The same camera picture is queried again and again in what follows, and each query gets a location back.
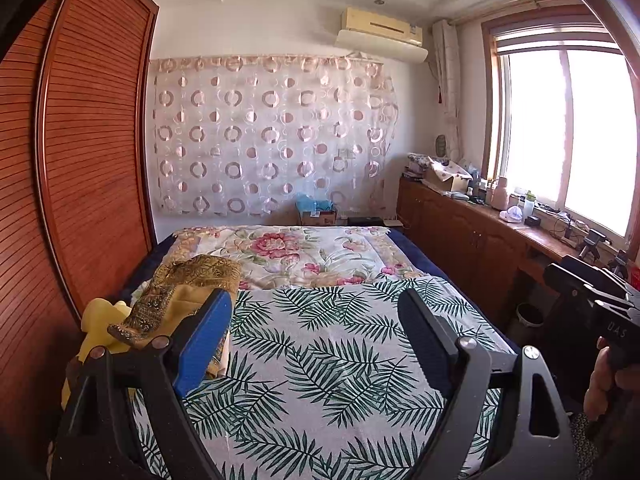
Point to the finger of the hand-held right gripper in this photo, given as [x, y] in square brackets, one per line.
[587, 266]
[567, 280]

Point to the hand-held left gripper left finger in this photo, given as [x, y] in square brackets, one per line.
[200, 350]

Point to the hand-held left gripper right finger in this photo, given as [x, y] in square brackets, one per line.
[425, 345]

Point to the golden brown patterned garment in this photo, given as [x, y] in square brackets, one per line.
[200, 270]

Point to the person's right hand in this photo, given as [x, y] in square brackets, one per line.
[600, 390]

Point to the small black tripod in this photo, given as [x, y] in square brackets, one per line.
[621, 264]
[592, 244]

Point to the white waste bin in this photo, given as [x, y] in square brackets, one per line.
[530, 316]

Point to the small black box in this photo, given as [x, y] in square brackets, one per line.
[533, 222]

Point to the green lid bottle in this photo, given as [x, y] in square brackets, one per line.
[528, 206]

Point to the white plastic bag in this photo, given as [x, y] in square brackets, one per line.
[511, 215]

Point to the dark blue bed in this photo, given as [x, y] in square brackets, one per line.
[417, 255]

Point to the green leaf print blanket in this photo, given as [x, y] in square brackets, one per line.
[325, 360]

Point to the yellow plush toy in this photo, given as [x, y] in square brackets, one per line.
[97, 320]

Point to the person's dark patterned clothing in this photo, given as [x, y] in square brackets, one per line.
[585, 442]

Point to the long wooden cabinet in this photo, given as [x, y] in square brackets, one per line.
[450, 220]

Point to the floral quilt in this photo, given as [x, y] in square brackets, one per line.
[280, 250]

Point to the flat black box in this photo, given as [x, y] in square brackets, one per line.
[365, 221]

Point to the wooden framed window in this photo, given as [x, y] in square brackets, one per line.
[535, 120]

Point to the open cardboard box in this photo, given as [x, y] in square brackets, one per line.
[447, 177]

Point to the cardboard box with blue bags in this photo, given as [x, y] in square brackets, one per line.
[317, 212]

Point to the stack of patterned cloths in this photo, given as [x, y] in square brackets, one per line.
[415, 166]

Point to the dark hand fan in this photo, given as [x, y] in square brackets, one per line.
[440, 145]

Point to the white patterned window curtain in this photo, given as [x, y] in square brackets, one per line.
[447, 85]

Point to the sheer circle pattern curtain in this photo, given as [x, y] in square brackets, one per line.
[275, 130]

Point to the brown slatted wooden wardrobe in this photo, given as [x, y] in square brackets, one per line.
[95, 135]

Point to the white air conditioner deflector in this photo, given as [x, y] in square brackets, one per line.
[385, 50]

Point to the cream air conditioner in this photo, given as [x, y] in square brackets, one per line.
[380, 22]

